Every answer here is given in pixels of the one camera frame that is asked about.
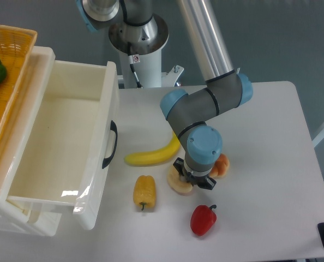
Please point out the white plastic drawer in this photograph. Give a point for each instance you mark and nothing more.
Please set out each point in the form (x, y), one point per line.
(60, 169)

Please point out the golden braided bread roll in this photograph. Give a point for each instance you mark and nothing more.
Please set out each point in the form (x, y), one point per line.
(220, 167)

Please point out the yellow bell pepper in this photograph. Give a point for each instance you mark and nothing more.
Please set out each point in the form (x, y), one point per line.
(144, 194)

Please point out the black drawer handle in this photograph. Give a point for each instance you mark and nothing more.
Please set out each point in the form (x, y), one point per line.
(111, 145)

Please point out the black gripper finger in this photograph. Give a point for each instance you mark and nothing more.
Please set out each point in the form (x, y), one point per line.
(206, 182)
(179, 166)

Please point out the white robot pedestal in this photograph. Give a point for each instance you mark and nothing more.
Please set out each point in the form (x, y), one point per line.
(140, 54)

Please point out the red bell pepper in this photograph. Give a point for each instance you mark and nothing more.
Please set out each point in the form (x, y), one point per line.
(202, 219)

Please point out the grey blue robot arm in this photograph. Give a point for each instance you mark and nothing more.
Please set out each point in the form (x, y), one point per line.
(186, 113)

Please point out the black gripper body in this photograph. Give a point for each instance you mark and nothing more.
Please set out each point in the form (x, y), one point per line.
(192, 176)

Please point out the white plastic drawer cabinet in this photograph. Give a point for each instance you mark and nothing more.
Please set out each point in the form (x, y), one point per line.
(21, 218)

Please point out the orange plastic basket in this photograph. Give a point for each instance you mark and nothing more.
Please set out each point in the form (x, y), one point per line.
(16, 45)

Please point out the beige ring donut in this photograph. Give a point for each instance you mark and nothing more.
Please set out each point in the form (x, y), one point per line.
(174, 181)

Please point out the yellow banana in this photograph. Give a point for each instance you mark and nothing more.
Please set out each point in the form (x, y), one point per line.
(155, 157)

